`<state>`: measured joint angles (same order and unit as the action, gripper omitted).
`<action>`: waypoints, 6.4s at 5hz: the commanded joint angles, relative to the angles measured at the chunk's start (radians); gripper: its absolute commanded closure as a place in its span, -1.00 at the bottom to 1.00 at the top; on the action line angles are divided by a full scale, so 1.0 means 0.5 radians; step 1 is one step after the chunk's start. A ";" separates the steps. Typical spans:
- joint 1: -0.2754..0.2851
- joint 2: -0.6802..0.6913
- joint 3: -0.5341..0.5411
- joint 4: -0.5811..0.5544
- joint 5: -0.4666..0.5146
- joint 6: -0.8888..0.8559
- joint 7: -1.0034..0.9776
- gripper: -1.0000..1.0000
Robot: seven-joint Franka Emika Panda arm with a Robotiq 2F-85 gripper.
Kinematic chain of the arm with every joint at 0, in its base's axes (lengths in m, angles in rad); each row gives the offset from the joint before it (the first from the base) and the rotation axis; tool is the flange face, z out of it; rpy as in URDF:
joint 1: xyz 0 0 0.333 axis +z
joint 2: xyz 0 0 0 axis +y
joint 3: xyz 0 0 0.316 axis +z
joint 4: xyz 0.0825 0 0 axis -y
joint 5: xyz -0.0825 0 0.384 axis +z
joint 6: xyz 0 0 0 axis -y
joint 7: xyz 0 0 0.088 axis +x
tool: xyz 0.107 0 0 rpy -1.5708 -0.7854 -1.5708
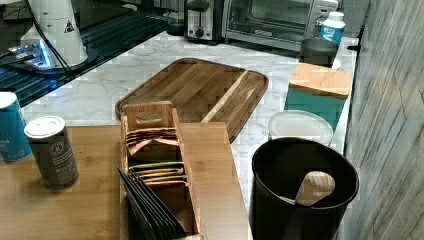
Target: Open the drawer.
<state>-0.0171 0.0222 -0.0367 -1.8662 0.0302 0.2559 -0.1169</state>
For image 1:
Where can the bamboo drawer cabinet top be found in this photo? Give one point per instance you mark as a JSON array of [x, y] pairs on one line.
[[211, 205]]

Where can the dark wooden cutting board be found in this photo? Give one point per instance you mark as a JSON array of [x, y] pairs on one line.
[[203, 91]]

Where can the wooden tea bag organizer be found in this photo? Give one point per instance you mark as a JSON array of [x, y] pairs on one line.
[[155, 187]]

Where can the coloured tea bag packets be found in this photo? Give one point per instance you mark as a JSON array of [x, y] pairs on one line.
[[160, 173]]

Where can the brown tea bag packets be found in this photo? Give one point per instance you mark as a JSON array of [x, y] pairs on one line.
[[137, 139]]

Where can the black utensil holder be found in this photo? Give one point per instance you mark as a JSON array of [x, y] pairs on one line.
[[279, 167]]

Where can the silver black toaster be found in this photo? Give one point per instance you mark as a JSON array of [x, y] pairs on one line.
[[203, 21]]

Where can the teal box wooden lid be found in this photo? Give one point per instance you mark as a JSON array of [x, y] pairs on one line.
[[320, 90]]

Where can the silver toaster oven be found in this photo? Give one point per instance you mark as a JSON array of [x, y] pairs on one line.
[[276, 23]]

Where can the black tea bag packets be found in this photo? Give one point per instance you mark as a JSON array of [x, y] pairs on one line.
[[155, 219]]

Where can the dark grey metal cup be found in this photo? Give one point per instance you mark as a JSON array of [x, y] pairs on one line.
[[318, 51]]

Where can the white bottle blue label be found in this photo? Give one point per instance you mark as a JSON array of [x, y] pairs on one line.
[[332, 28]]

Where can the grey spice shaker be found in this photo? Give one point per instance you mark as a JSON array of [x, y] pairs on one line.
[[52, 151]]

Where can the blue cylindrical canister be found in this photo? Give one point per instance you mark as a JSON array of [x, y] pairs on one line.
[[14, 145]]

